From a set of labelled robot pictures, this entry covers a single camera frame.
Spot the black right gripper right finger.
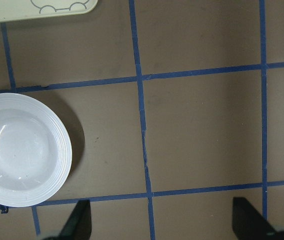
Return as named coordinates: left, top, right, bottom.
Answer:
left=232, top=197, right=275, bottom=240

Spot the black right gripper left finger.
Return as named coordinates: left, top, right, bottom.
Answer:
left=58, top=200, right=92, bottom=240

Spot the white round plate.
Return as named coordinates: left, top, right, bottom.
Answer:
left=0, top=93, right=72, bottom=208

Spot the cream tray with bear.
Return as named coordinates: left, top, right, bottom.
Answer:
left=0, top=0, right=98, bottom=23

